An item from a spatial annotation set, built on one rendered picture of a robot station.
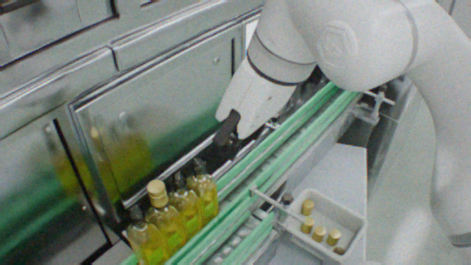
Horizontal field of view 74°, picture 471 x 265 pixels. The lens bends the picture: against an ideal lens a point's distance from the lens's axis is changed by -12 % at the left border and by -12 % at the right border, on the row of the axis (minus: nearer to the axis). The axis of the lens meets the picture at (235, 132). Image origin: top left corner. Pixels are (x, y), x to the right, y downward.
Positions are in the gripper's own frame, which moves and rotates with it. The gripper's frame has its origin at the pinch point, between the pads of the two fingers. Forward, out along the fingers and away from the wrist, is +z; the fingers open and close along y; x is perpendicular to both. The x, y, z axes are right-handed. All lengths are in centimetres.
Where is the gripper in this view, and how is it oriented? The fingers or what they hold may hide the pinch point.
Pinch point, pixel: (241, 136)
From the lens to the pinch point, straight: 50.1
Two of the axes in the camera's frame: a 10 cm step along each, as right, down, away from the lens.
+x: 7.2, 6.5, -2.3
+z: -2.6, 5.6, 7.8
